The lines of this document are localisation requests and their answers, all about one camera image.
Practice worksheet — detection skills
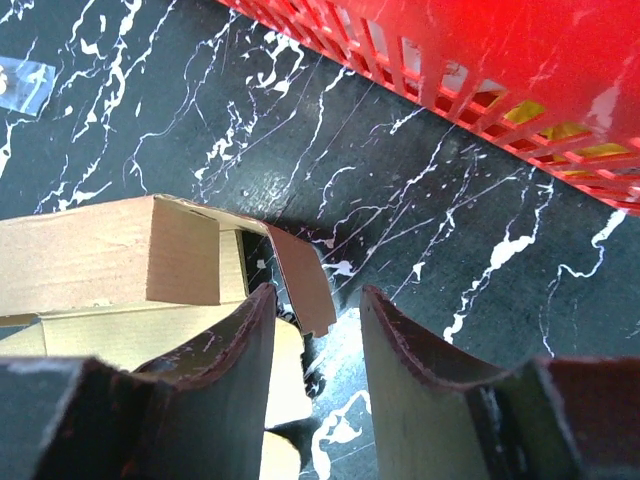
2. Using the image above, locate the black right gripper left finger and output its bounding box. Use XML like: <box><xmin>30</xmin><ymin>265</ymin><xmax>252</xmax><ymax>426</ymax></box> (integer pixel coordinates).
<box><xmin>1</xmin><ymin>283</ymin><xmax>276</xmax><ymax>479</ymax></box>

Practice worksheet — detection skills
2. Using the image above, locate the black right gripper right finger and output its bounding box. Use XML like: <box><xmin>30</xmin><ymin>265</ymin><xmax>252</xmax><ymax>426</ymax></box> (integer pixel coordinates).
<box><xmin>360</xmin><ymin>286</ymin><xmax>639</xmax><ymax>479</ymax></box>

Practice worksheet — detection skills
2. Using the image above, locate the brown cardboard box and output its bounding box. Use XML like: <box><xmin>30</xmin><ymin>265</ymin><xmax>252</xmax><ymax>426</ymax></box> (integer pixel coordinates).
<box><xmin>1</xmin><ymin>195</ymin><xmax>336</xmax><ymax>479</ymax></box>

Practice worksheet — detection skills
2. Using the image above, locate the red plastic shopping basket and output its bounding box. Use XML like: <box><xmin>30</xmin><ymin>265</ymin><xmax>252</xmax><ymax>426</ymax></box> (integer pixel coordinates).
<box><xmin>232</xmin><ymin>1</ymin><xmax>639</xmax><ymax>215</ymax></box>

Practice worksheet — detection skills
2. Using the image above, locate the small clear plastic packet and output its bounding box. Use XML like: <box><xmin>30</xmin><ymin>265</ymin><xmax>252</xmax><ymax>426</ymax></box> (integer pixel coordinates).
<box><xmin>1</xmin><ymin>57</ymin><xmax>56</xmax><ymax>116</ymax></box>

